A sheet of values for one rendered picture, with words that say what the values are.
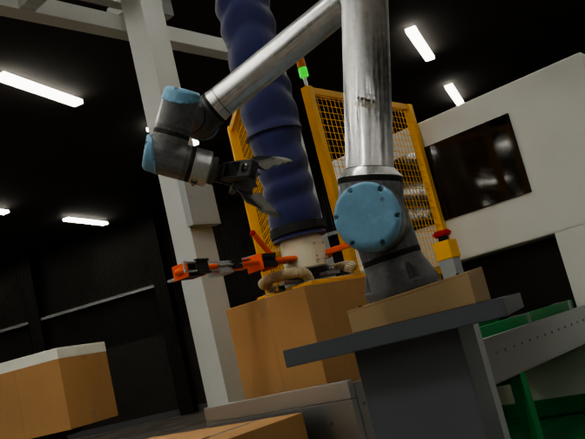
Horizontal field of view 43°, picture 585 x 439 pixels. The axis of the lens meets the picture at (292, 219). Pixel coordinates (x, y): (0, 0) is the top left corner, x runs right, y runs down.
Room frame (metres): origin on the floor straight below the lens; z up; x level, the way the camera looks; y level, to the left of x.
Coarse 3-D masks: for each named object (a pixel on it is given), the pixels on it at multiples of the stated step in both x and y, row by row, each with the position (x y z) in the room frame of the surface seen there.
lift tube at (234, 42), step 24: (216, 0) 2.87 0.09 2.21; (240, 0) 2.80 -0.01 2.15; (264, 0) 2.85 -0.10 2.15; (240, 24) 2.81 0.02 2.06; (264, 24) 2.82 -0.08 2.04; (240, 48) 2.80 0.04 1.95; (264, 96) 2.79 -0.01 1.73; (288, 96) 2.84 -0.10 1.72; (264, 120) 2.81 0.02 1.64; (288, 120) 2.82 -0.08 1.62
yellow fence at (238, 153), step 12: (228, 132) 4.23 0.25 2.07; (240, 132) 4.01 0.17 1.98; (240, 144) 4.09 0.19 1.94; (240, 156) 4.17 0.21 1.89; (252, 156) 3.82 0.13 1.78; (252, 216) 4.21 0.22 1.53; (264, 216) 3.89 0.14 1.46; (252, 228) 4.20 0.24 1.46; (264, 240) 4.08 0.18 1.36; (264, 252) 4.21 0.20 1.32; (288, 288) 3.73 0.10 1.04
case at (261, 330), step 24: (312, 288) 2.60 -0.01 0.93; (336, 288) 2.71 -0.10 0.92; (360, 288) 2.83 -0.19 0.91; (240, 312) 2.77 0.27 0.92; (264, 312) 2.70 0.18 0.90; (288, 312) 2.63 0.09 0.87; (312, 312) 2.58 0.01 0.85; (336, 312) 2.68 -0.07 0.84; (240, 336) 2.78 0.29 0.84; (264, 336) 2.71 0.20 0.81; (288, 336) 2.64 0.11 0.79; (312, 336) 2.58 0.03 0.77; (336, 336) 2.66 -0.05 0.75; (240, 360) 2.80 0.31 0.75; (264, 360) 2.73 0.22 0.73; (336, 360) 2.63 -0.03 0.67; (264, 384) 2.75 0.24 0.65; (288, 384) 2.67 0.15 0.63; (312, 384) 2.61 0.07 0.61
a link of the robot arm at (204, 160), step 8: (200, 152) 1.73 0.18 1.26; (208, 152) 1.74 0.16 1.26; (200, 160) 1.73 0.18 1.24; (208, 160) 1.73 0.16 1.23; (192, 168) 1.72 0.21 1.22; (200, 168) 1.73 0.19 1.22; (208, 168) 1.73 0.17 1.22; (192, 176) 1.74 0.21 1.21; (200, 176) 1.74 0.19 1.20; (208, 176) 1.75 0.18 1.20; (192, 184) 1.76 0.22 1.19; (200, 184) 1.76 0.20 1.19
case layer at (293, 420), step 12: (264, 420) 2.49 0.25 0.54; (276, 420) 2.38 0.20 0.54; (288, 420) 2.38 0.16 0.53; (300, 420) 2.43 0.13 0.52; (192, 432) 2.70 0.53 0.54; (204, 432) 2.58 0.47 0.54; (216, 432) 2.47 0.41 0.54; (228, 432) 2.37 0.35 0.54; (240, 432) 2.27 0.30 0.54; (252, 432) 2.26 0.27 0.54; (264, 432) 2.29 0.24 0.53; (276, 432) 2.33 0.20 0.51; (288, 432) 2.37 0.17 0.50; (300, 432) 2.42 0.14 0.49
